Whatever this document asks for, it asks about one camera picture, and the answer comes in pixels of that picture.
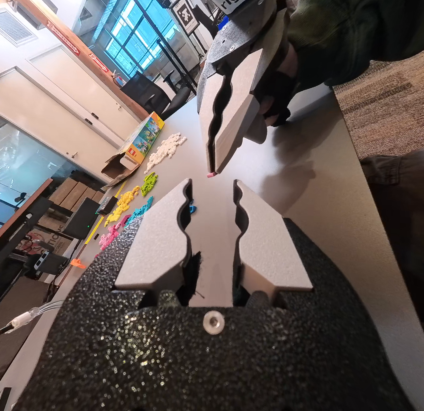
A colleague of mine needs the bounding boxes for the ceiling air vent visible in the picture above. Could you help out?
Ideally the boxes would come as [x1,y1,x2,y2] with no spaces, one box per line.
[0,8,38,48]

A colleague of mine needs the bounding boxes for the yellow tape strip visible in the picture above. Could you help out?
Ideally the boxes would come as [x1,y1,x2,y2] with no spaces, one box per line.
[84,181,128,245]

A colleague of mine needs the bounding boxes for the white cable with plug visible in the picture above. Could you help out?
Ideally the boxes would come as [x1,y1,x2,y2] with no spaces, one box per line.
[0,300,64,335]

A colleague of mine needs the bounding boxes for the pile of lime lego bricks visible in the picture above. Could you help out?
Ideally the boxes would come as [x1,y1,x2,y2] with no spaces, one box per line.
[140,172,159,197]

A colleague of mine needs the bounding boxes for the pile of yellow lego bricks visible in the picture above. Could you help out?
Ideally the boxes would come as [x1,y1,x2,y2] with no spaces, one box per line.
[104,186,140,228]

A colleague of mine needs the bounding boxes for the small black box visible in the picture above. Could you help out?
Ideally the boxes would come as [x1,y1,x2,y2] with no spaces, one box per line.
[96,196,118,216]

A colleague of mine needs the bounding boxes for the pile of cyan lego bricks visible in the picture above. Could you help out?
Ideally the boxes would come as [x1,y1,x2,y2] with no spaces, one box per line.
[124,196,155,225]

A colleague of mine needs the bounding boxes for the black device with green light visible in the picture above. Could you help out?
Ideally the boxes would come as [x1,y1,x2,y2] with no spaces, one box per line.
[62,197,100,240]

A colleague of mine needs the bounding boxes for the pile of white lego bricks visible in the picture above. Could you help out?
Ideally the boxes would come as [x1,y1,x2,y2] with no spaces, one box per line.
[144,133,187,173]

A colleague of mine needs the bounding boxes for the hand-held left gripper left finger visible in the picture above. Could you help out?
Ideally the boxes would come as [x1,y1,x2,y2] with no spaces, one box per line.
[114,178,194,297]

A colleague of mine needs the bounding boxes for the printed tag sign on stand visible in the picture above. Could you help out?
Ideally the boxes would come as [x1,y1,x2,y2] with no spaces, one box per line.
[170,0,200,35]

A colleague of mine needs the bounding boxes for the person's right forearm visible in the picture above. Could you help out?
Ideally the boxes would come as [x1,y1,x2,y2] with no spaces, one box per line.
[288,0,424,87]

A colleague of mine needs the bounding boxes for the person's right hand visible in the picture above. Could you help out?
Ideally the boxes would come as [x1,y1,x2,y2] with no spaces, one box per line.
[259,44,300,127]

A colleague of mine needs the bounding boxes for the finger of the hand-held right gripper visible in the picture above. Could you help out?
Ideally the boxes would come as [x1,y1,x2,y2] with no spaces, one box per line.
[198,73,229,173]
[213,48,266,174]

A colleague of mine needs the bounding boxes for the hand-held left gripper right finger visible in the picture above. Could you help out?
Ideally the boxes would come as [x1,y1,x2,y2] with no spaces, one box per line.
[233,179,314,302]

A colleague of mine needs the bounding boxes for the black office chair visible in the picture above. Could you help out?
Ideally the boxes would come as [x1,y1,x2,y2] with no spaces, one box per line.
[162,69,197,115]
[121,71,171,116]

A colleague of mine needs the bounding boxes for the person's leg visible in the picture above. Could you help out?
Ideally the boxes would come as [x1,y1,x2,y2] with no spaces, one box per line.
[360,149,424,287]

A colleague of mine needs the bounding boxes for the large window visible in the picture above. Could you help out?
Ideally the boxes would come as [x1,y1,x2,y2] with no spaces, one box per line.
[72,0,212,87]

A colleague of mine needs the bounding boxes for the wooden beam with red labels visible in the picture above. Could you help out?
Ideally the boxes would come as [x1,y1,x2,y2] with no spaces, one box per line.
[0,0,150,121]

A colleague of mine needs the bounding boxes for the pile of pink lego bricks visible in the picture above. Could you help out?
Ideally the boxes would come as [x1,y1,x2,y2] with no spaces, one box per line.
[98,214,132,251]

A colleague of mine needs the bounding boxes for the colourful lego set box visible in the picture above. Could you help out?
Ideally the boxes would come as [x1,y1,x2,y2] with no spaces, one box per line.
[100,111,165,184]

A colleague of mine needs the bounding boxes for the dark desk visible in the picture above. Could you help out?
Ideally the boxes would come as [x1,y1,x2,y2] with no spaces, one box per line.
[0,177,54,287]

